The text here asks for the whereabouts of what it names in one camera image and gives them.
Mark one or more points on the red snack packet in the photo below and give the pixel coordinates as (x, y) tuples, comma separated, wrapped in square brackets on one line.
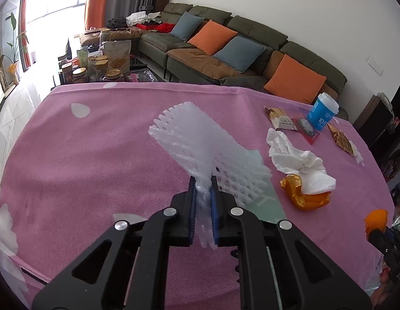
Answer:
[(304, 127)]

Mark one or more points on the dark glass coffee table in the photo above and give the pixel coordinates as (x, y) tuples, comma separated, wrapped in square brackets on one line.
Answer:
[(98, 71)]

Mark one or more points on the orange cushion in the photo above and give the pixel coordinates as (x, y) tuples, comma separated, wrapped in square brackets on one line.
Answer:
[(212, 37), (291, 80)]

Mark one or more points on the tall potted plant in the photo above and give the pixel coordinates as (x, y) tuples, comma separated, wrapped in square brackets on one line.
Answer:
[(18, 47)]

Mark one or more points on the pink floral tablecloth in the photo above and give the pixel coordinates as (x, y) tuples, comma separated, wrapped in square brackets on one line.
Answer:
[(86, 155)]

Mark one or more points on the blue paper cup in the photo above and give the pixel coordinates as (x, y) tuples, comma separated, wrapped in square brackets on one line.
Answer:
[(323, 110)]

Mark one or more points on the brown foil wrapper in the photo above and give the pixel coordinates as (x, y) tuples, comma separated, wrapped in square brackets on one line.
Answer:
[(341, 140)]

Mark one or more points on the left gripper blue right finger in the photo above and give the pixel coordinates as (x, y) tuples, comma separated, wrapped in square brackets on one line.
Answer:
[(215, 209)]

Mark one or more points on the orange peel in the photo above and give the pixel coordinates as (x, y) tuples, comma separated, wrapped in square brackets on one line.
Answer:
[(292, 185)]

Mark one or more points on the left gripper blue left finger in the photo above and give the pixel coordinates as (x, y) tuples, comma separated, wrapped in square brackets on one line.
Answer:
[(190, 210)]

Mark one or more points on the blue grey cushion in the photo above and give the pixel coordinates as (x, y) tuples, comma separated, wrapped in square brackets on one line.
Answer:
[(186, 26), (240, 53)]

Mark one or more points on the green sectional sofa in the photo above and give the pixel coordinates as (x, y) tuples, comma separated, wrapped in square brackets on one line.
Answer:
[(181, 60)]

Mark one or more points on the white tissue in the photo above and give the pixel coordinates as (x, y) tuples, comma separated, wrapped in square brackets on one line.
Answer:
[(289, 160)]

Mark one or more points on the gold snack wrapper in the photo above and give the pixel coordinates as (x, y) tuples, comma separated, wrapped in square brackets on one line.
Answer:
[(279, 119)]

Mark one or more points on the orange curtain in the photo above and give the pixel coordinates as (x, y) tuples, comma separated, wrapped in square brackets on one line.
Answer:
[(94, 14)]

